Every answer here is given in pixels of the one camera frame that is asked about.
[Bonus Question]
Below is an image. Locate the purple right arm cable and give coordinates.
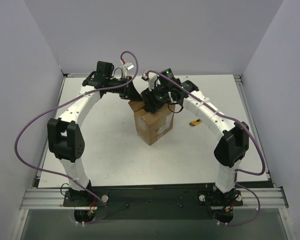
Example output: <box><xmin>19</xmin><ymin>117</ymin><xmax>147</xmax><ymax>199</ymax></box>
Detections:
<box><xmin>146</xmin><ymin>69</ymin><xmax>267</xmax><ymax>227</ymax></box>

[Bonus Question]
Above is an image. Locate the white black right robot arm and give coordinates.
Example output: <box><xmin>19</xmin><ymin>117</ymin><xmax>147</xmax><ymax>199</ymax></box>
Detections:
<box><xmin>141</xmin><ymin>69</ymin><xmax>249</xmax><ymax>194</ymax></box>

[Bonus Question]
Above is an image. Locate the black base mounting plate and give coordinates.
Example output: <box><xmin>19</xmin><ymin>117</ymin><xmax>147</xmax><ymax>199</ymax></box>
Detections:
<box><xmin>63</xmin><ymin>183</ymin><xmax>243</xmax><ymax>222</ymax></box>

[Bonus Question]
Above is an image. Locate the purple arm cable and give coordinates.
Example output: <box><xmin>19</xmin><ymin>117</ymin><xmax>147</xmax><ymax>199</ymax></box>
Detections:
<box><xmin>146</xmin><ymin>69</ymin><xmax>267</xmax><ymax>227</ymax></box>
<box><xmin>14</xmin><ymin>51</ymin><xmax>139</xmax><ymax>224</ymax></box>

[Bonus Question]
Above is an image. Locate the aluminium front frame rail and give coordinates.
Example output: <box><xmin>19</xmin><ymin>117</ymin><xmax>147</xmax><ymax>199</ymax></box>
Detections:
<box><xmin>21</xmin><ymin>186</ymin><xmax>289</xmax><ymax>210</ymax></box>

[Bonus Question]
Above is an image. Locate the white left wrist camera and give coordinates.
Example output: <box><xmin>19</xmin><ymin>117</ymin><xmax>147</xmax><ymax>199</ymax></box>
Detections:
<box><xmin>120</xmin><ymin>62</ymin><xmax>135</xmax><ymax>75</ymax></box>

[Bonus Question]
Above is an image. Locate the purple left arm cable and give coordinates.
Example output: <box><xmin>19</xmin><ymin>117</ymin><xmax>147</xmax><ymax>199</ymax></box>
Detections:
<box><xmin>14</xmin><ymin>51</ymin><xmax>139</xmax><ymax>224</ymax></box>

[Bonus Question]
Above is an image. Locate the yellow utility knife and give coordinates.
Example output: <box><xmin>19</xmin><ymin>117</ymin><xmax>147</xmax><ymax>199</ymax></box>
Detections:
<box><xmin>189</xmin><ymin>119</ymin><xmax>202</xmax><ymax>127</ymax></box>

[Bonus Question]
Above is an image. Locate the aluminium table edge rail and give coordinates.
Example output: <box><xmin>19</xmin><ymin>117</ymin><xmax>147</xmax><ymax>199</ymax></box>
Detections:
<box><xmin>233</xmin><ymin>74</ymin><xmax>276</xmax><ymax>187</ymax></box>

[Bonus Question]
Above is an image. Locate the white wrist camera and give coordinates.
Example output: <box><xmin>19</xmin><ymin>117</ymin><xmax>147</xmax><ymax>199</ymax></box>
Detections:
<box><xmin>120</xmin><ymin>62</ymin><xmax>135</xmax><ymax>75</ymax></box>
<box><xmin>141</xmin><ymin>72</ymin><xmax>159</xmax><ymax>92</ymax></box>

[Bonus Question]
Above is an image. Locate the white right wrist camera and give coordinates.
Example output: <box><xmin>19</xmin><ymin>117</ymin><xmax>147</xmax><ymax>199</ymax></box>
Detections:
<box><xmin>141</xmin><ymin>72</ymin><xmax>159</xmax><ymax>92</ymax></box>

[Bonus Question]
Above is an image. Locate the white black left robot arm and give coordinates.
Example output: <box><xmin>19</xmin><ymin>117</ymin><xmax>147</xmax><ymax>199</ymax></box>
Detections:
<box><xmin>47</xmin><ymin>61</ymin><xmax>142</xmax><ymax>206</ymax></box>

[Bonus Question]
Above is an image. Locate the brown cardboard express box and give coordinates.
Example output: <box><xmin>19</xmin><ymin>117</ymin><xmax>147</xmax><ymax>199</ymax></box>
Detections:
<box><xmin>128</xmin><ymin>100</ymin><xmax>175</xmax><ymax>146</ymax></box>

